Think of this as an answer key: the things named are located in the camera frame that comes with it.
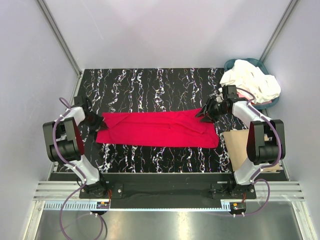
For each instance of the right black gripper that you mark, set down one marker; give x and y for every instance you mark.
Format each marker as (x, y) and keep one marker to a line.
(212, 102)

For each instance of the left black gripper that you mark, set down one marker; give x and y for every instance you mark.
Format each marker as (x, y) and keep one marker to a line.
(100, 120)

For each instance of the red t shirt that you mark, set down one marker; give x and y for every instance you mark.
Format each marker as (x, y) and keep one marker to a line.
(174, 129)

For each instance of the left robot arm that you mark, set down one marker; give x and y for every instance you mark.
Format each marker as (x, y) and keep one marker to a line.
(64, 144)

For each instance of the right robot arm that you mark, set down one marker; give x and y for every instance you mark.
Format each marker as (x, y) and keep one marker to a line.
(265, 143)

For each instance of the pink t shirt in basket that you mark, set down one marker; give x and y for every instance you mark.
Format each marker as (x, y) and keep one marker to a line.
(245, 95)

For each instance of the folded beige t shirt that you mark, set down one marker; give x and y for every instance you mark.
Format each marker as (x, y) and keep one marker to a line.
(236, 144)

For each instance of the teal laundry basket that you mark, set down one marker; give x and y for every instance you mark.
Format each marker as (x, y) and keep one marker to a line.
(229, 64)

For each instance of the white t shirt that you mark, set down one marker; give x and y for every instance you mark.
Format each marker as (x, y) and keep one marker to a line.
(252, 80)

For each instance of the left connector board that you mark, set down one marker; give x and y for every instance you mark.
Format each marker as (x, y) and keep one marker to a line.
(103, 204)

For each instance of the connector board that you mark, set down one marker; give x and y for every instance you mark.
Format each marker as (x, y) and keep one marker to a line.
(238, 208)
(103, 204)

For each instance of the right connector board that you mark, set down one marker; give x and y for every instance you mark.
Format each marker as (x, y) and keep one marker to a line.
(238, 208)

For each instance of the slotted cable duct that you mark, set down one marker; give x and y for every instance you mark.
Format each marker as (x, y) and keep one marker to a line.
(149, 205)

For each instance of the left frame post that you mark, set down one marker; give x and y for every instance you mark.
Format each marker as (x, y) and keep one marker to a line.
(58, 35)

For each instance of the frame post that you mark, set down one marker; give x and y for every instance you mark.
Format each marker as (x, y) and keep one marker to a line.
(289, 10)
(58, 35)

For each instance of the aluminium front rail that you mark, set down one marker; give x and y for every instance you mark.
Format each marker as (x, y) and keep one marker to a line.
(59, 190)

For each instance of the right frame post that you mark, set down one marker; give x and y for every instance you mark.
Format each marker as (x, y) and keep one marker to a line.
(289, 10)

